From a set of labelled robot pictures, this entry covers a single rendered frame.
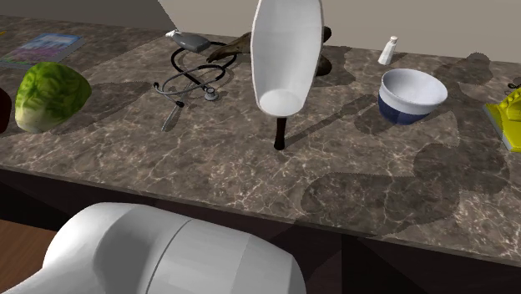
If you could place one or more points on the white and blue bowl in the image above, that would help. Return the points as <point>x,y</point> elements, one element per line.
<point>409,95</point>

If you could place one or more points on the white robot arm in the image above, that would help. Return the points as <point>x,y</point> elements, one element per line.
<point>285,53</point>

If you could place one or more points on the slim grey metal tool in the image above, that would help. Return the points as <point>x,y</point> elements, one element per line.
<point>171,119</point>

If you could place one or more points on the dark red round object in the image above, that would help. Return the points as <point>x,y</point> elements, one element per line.
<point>4,110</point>

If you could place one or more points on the yellow clothes iron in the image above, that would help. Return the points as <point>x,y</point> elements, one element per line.
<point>508,116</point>

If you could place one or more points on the black grey stethoscope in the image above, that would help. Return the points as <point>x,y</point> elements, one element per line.
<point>210,94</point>

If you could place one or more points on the green lettuce head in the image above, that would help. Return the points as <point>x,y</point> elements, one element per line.
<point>51,95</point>

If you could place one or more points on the dark brown upright stick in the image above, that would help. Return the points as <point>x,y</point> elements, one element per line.
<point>279,132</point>

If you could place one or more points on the grey white handheld device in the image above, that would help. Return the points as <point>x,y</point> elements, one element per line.
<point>191,40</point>

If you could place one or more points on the white salt shaker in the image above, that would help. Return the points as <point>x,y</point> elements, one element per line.
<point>387,53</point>

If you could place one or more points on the purple cover book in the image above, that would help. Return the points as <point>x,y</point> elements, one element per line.
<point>42,48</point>

